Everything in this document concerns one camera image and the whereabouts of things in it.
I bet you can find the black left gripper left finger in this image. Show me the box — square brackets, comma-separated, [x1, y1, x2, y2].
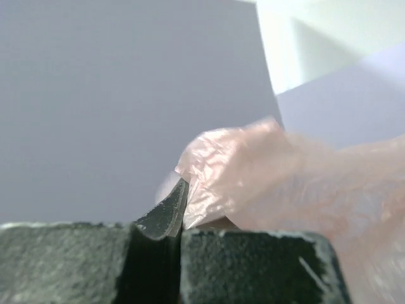
[1, 179, 189, 303]

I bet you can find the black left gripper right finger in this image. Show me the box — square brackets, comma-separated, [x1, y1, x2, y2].
[180, 228, 351, 304]

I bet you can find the pink plastic trash bag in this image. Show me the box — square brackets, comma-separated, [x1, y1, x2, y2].
[157, 119, 404, 303]

